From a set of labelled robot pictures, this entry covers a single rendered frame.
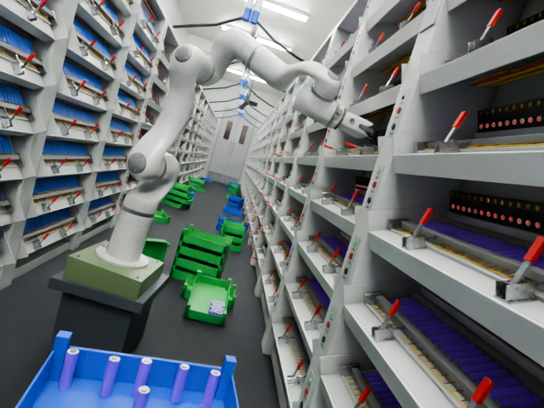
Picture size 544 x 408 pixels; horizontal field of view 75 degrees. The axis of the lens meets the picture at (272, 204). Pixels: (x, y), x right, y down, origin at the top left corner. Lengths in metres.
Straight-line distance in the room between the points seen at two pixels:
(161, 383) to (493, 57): 0.81
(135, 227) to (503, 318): 1.13
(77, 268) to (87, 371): 0.68
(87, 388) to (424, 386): 0.55
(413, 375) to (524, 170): 0.38
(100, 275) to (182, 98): 0.66
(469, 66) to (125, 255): 1.17
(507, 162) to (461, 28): 0.51
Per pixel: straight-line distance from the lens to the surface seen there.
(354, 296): 0.97
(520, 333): 0.53
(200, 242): 2.27
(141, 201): 1.34
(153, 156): 1.28
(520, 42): 0.73
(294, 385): 1.34
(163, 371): 0.72
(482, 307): 0.58
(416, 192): 0.97
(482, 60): 0.80
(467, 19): 1.07
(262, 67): 1.25
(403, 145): 0.95
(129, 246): 1.38
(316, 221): 1.62
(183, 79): 1.29
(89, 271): 1.35
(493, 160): 0.64
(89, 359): 0.72
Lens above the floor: 0.83
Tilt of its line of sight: 5 degrees down
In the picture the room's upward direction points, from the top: 17 degrees clockwise
